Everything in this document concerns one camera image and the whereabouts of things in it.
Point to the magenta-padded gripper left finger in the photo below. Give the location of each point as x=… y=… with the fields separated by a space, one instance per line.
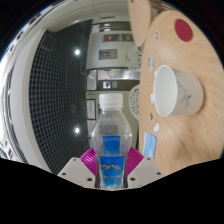
x=75 y=171

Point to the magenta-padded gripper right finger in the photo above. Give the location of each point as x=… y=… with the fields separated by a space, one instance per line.
x=145 y=171

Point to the clear blue-labelled water bottle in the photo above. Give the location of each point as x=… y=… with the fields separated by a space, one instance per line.
x=111 y=133

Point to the light blue booklet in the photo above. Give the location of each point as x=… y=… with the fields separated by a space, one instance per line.
x=150 y=145

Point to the white paper scrap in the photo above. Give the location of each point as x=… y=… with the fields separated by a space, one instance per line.
x=156 y=127

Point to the white marbled mug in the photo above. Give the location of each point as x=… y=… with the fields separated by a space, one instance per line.
x=181 y=91

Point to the dark-framed open door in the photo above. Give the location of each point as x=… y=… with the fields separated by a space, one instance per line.
x=115 y=74

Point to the clear plastic wrapper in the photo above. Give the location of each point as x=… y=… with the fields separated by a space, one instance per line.
x=151 y=63

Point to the round ceiling lights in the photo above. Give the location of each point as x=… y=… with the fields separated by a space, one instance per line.
x=77 y=52

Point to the flat round red coaster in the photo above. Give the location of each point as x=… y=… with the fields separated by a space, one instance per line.
x=183 y=30

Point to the framed wall portraits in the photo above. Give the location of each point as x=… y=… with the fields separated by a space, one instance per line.
x=108 y=54

